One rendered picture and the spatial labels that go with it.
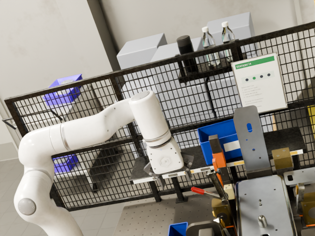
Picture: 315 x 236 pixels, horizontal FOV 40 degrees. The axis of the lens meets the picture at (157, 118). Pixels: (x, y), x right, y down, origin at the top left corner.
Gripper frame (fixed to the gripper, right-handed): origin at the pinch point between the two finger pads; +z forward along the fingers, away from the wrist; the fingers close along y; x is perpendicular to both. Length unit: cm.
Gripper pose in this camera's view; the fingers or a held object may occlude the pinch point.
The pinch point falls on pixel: (176, 180)
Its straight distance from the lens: 144.7
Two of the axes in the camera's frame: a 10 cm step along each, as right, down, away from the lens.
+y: 9.3, -2.7, -2.5
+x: 1.1, -4.3, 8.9
